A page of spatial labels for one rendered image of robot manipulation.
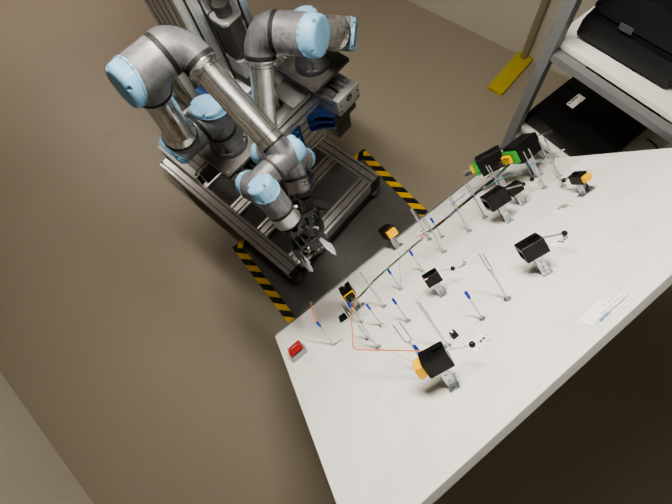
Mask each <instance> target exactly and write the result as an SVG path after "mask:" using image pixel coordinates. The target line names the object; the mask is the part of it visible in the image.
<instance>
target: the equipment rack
mask: <svg viewBox="0 0 672 504"><path fill-rule="evenodd" d="M581 2H582V0H564V1H563V3H562V6H561V8H560V10H559V13H558V15H557V17H556V19H555V22H554V24H553V26H552V29H551V31H550V33H549V36H548V38H547V40H546V42H545V45H544V47H543V49H542V52H541V54H540V56H539V59H538V61H537V63H536V65H535V68H534V70H533V72H532V75H531V77H530V79H529V82H528V84H527V86H526V88H525V91H524V93H523V95H522V98H521V100H520V102H519V105H518V107H517V109H516V112H515V114H514V116H513V118H512V121H511V123H510V125H509V128H508V130H507V132H506V135H505V137H504V139H503V141H502V144H501V146H500V149H501V150H503V148H504V147H506V146H507V145H508V144H509V143H511V142H512V141H513V140H515V139H516V138H517V137H518V136H520V135H521V134H522V133H521V131H522V132H523V133H524V134H525V133H531V132H536V134H537V135H538V134H540V133H539V132H537V131H536V130H535V129H533V128H532V127H531V126H530V125H528V124H527V123H526V122H524V121H525V119H526V117H527V115H528V113H529V111H530V108H531V106H532V104H533V102H534V100H535V98H536V96H537V94H538V92H539V90H540V88H541V86H542V84H543V81H544V79H545V77H546V75H547V73H548V71H549V69H550V67H551V65H552V63H554V64H556V65H557V66H558V67H560V68H561V69H563V70H564V71H566V72H567V73H569V74H570V75H572V76H573V77H574V78H576V79H577V80H579V81H580V82H582V83H583V84H585V85H586V86H588V87H589V88H590V89H592V90H593V91H595V92H596V93H598V94H599V95H601V96H602V97H604V98H605V99H607V100H608V101H609V102H611V103H612V104H614V105H615V106H617V107H618V108H620V109H621V110H623V111H624V112H625V113H627V114H628V115H630V116H631V117H633V118H634V119H636V120H637V121H639V122H640V123H641V124H643V125H644V126H646V127H647V129H646V130H645V131H644V132H643V133H641V134H640V135H639V136H638V137H637V138H635V139H634V140H633V141H632V142H631V143H629V144H628V145H627V146H626V147H625V148H624V149H622V150H621V151H620V152H630V151H642V150H653V149H656V147H655V145H653V144H652V143H651V142H649V141H647V140H646V138H648V139H650V140H651V141H653V142H654V143H655V144H657V146H658V149H664V148H672V85H671V86H670V87H669V88H668V87H665V88H663V87H662V86H660V85H658V84H657V83H655V82H653V81H652V80H650V79H649V78H647V77H645V76H644V75H642V74H640V73H639V72H637V71H635V70H634V69H632V68H630V67H629V66H627V65H625V64H624V63H622V62H620V61H619V60H617V59H615V58H614V57H612V56H610V55H609V54H607V53H606V52H604V51H602V50H601V49H599V48H597V47H596V46H594V45H592V44H591V43H589V42H587V41H586V40H584V39H582V38H581V37H579V36H577V30H578V28H579V26H580V24H581V22H582V20H583V18H584V17H586V15H587V14H588V13H589V12H591V10H592V9H593V8H595V6H594V7H592V8H591V9H590V10H588V11H587V12H586V13H585V14H583V15H582V16H581V17H579V18H578V19H577V20H575V21H574V22H573V23H572V21H573V19H574V17H575V15H576V13H577V11H578V9H579V7H580V5H581ZM560 50H564V51H565V52H567V53H568V54H570V55H571V56H573V57H574V58H576V59H577V60H579V61H580V62H582V63H583V64H585V65H586V66H588V67H589V68H591V69H592V70H594V71H595V72H597V73H598V74H600V75H601V76H603V77H604V78H606V79H607V80H609V81H610V82H612V83H613V84H615V85H616V86H618V87H619V88H621V89H622V90H624V91H625V92H627V93H628V94H630V95H631V96H633V97H634V98H636V99H637V100H639V101H640V102H642V103H643V104H645V105H646V106H648V107H649V108H651V109H652V110H654V111H655V112H657V113H658V114H660V115H661V117H659V116H658V115H656V114H655V113H653V112H652V111H650V110H649V109H647V108H646V107H644V106H643V105H641V104H640V103H638V102H637V101H635V100H634V99H632V98H631V97H629V96H628V95H626V94H625V93H623V92H622V91H620V90H619V89H617V88H616V87H614V86H613V85H611V84H610V83H608V82H607V81H605V80H604V79H602V78H601V77H599V76H598V75H596V74H595V73H593V72H592V71H590V70H589V69H587V68H586V67H584V66H583V65H581V64H580V63H578V62H577V61H575V60H574V59H572V58H571V57H569V56H568V55H566V54H565V53H563V52H562V51H560ZM545 139H546V138H545ZM546 141H547V143H548V145H549V148H550V150H551V153H552V154H555V153H557V152H558V151H560V150H561V149H559V148H558V147H557V146H555V145H554V144H553V143H552V142H550V141H549V140H548V139H546ZM553 156H554V157H555V158H562V157H570V156H568V155H567V154H566V153H565V152H563V151H562V152H559V153H557V154H555V155H553Z"/></svg>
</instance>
